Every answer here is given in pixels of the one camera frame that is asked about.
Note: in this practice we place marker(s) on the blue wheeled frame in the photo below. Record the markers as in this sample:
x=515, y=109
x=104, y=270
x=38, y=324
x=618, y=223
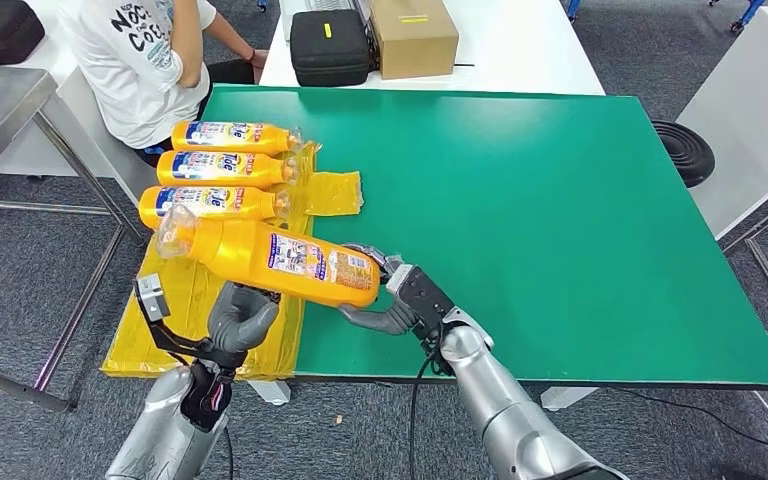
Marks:
x=748, y=13

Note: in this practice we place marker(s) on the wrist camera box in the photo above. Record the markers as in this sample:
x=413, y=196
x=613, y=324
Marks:
x=424, y=298
x=152, y=298

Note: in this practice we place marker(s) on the black round stool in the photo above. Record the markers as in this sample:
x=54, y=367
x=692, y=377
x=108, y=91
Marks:
x=683, y=152

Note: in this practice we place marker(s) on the person's right forearm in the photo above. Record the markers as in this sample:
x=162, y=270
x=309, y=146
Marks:
x=186, y=46

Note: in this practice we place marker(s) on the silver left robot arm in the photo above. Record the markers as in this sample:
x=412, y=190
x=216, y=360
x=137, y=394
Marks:
x=165, y=430

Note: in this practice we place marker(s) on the white side table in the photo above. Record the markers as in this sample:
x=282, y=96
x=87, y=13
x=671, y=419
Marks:
x=742, y=132

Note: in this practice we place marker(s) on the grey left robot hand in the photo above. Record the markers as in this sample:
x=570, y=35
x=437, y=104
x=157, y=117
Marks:
x=241, y=324

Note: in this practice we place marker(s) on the person's left hand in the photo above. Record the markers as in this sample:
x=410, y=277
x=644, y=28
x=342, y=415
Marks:
x=259, y=65

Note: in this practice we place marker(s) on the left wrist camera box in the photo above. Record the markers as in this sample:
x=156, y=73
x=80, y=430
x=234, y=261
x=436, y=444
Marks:
x=152, y=298

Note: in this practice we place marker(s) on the brown cardboard box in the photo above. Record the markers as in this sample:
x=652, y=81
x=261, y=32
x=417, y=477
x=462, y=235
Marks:
x=414, y=36

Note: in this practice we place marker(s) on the green table mat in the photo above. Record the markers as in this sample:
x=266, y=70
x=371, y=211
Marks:
x=556, y=199

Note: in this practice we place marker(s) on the person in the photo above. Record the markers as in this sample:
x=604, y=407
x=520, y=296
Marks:
x=132, y=73

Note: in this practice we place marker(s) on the white table foot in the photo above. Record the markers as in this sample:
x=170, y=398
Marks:
x=271, y=393
x=566, y=397

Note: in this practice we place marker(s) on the white box seat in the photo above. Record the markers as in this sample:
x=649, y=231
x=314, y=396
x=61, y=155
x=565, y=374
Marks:
x=92, y=152

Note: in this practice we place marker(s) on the person's left forearm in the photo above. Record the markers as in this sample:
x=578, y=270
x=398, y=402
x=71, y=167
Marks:
x=228, y=36

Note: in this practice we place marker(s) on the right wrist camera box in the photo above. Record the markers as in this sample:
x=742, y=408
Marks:
x=424, y=298

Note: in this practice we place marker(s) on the yellow plastic wrapped cardboard sheet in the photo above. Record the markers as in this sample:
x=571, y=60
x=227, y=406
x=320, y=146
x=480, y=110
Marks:
x=178, y=318

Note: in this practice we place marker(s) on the orange plastic detergent bottle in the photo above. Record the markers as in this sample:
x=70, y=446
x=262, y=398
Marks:
x=225, y=139
x=225, y=175
x=185, y=208
x=245, y=255

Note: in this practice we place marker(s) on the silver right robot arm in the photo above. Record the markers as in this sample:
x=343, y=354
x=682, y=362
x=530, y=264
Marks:
x=510, y=417

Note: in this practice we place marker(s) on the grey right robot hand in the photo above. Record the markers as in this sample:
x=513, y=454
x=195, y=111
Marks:
x=377, y=321

